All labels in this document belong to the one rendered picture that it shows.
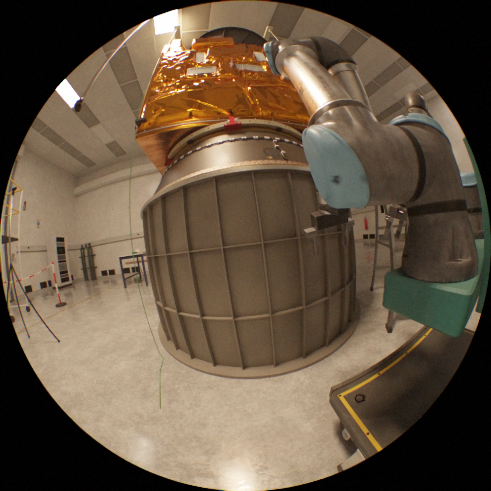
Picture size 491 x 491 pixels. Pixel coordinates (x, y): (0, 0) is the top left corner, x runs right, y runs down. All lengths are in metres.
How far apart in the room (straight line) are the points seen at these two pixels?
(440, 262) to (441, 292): 0.04
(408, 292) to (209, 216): 0.82
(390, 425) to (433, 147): 0.57
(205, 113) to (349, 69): 1.18
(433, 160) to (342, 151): 0.14
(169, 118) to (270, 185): 1.04
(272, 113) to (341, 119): 1.40
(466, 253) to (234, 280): 0.84
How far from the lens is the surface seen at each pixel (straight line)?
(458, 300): 0.25
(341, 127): 0.22
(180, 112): 1.52
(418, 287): 0.26
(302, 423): 0.89
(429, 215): 0.27
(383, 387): 0.63
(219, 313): 0.94
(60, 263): 7.69
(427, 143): 0.27
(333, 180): 0.19
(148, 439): 0.99
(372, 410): 0.58
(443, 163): 0.28
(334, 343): 1.27
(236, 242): 0.81
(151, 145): 1.63
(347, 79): 0.53
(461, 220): 0.28
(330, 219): 0.57
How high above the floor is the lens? 0.80
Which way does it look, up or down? 2 degrees down
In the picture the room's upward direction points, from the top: 7 degrees counter-clockwise
